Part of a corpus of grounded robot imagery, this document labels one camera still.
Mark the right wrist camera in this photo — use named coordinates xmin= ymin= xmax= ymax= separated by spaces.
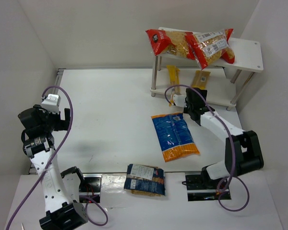
xmin=170 ymin=94 xmax=187 ymax=108

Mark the purple cable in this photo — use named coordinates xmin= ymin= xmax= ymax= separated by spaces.
xmin=164 ymin=84 xmax=250 ymax=212
xmin=5 ymin=85 xmax=108 ymax=230

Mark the small yellow spaghetti bag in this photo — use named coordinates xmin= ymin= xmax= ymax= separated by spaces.
xmin=167 ymin=65 xmax=180 ymax=106

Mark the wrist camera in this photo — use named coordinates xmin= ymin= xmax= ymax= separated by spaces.
xmin=41 ymin=94 xmax=61 ymax=114
xmin=170 ymin=94 xmax=187 ymax=108

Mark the red pasta bag right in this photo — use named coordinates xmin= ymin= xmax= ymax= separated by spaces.
xmin=185 ymin=28 xmax=235 ymax=69

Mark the white two-tier shelf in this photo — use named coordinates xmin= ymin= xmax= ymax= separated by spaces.
xmin=150 ymin=37 xmax=264 ymax=110

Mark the large yellow spaghetti bag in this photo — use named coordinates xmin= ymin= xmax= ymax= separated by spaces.
xmin=191 ymin=70 xmax=211 ymax=90

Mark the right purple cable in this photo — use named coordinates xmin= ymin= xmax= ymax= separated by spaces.
xmin=164 ymin=84 xmax=250 ymax=212

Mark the red pasta bag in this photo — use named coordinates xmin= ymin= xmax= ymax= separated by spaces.
xmin=146 ymin=29 xmax=195 ymax=60
xmin=185 ymin=28 xmax=235 ymax=69

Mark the blue orange pasta bag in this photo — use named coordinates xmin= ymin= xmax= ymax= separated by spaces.
xmin=151 ymin=113 xmax=200 ymax=162

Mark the dark blue pasta bag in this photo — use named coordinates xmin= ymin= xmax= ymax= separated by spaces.
xmin=123 ymin=164 xmax=166 ymax=196

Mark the red pasta bag left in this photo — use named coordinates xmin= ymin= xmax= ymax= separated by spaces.
xmin=146 ymin=29 xmax=195 ymax=60

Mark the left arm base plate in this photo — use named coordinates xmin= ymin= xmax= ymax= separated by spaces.
xmin=79 ymin=173 xmax=102 ymax=203

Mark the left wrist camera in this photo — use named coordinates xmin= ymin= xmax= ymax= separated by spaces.
xmin=41 ymin=94 xmax=61 ymax=114

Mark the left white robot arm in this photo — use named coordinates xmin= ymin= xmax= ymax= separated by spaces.
xmin=18 ymin=104 xmax=88 ymax=230

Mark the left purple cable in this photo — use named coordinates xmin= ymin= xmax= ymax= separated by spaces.
xmin=5 ymin=85 xmax=108 ymax=230

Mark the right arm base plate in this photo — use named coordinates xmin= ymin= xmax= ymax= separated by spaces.
xmin=182 ymin=171 xmax=221 ymax=202

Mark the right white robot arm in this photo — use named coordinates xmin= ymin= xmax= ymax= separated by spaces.
xmin=184 ymin=88 xmax=264 ymax=184

